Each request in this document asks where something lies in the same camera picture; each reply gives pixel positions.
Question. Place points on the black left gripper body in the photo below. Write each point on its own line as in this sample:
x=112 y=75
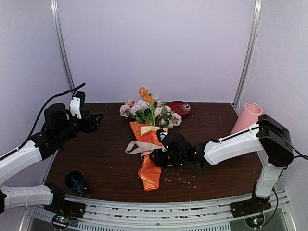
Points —
x=85 y=128

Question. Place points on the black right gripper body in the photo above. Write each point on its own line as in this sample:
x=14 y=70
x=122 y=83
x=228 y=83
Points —
x=176 y=160

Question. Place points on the grey printed ribbon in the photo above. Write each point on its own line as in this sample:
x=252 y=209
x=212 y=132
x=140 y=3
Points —
x=136 y=147

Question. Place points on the orange flower bouquet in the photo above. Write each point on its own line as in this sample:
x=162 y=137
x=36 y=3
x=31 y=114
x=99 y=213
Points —
x=149 y=115

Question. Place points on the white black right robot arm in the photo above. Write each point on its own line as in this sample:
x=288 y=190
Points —
x=266 y=135

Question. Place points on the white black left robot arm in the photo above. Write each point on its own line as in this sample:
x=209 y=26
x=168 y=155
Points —
x=60 y=126

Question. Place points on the pink cylindrical vase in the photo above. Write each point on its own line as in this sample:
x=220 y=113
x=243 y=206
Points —
x=248 y=116

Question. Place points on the dark blue cup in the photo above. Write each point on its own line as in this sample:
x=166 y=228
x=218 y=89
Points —
x=75 y=181

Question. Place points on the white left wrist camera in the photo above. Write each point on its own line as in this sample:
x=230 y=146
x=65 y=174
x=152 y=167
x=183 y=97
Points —
x=77 y=102

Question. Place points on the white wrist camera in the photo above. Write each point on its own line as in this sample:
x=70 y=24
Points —
x=161 y=134
x=77 y=102

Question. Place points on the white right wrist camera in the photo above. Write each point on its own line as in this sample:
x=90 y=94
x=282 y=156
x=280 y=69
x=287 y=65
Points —
x=161 y=134

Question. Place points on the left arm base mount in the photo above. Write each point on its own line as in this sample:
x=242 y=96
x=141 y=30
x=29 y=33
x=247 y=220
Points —
x=65 y=211

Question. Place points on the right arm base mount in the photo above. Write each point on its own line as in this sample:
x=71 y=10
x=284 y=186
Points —
x=252 y=211

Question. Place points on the left aluminium frame post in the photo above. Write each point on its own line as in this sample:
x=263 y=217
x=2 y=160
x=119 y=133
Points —
x=59 y=33

